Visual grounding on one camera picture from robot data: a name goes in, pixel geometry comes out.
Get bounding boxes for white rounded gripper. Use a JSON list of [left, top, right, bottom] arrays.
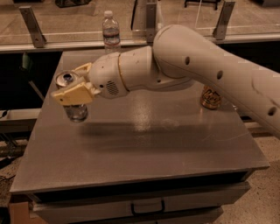
[[51, 52, 129, 106]]

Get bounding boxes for silver blue redbull can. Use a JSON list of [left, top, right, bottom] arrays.
[[51, 70, 88, 123]]

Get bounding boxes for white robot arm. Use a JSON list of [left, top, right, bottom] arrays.
[[52, 24, 280, 137]]

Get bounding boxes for clear plastic water bottle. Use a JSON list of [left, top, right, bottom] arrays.
[[102, 10, 121, 53]]

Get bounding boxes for gold soda can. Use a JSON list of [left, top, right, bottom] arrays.
[[200, 86, 221, 109]]

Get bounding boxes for left metal bracket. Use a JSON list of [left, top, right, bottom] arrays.
[[19, 6, 46, 48]]

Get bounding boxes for metal bracket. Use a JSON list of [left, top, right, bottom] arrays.
[[19, 6, 46, 48], [146, 0, 157, 43], [213, 0, 235, 40]]

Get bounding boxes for metal rail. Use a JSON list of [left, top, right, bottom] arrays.
[[0, 33, 280, 53]]

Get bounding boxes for middle metal bracket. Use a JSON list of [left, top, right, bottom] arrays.
[[146, 0, 157, 43]]

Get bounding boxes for grey drawer with black handle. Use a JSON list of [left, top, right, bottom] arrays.
[[33, 181, 250, 224]]

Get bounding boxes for right metal bracket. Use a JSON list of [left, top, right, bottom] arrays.
[[213, 0, 235, 40]]

